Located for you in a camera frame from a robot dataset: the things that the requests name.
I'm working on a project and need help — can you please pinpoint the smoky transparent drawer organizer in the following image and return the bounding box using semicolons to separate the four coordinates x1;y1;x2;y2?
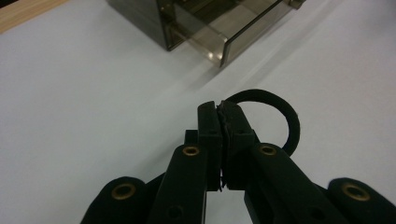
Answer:
106;0;307;68

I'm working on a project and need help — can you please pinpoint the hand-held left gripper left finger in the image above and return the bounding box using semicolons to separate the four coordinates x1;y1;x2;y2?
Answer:
196;100;224;192

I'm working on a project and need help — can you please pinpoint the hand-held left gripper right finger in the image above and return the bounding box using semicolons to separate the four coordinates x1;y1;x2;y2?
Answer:
217;100;260;191

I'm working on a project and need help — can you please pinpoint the black elastic hair band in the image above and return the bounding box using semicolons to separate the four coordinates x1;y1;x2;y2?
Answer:
223;89;302;157

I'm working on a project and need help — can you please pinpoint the wooden table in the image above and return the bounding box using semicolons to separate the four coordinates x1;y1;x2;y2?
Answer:
0;0;70;35

